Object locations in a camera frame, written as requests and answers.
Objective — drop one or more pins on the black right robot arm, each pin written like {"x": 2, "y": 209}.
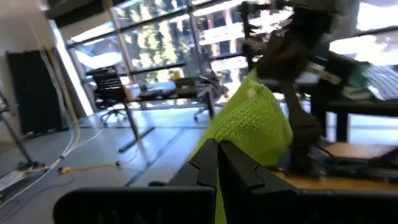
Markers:
{"x": 303, "y": 130}

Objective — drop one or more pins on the black desk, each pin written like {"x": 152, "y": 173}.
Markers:
{"x": 357, "y": 107}

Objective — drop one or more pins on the desk with metal leg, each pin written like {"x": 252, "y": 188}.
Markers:
{"x": 136, "y": 124}

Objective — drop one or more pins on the black wall panel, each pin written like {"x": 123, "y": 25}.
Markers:
{"x": 34, "y": 93}

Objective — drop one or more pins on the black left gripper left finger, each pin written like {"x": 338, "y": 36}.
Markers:
{"x": 186, "y": 202}

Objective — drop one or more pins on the green microfiber towel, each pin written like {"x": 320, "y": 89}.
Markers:
{"x": 255, "y": 124}

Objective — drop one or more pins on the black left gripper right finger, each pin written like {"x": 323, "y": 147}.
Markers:
{"x": 255, "y": 202}

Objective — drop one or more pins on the black office chair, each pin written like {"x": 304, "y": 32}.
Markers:
{"x": 109, "y": 87}

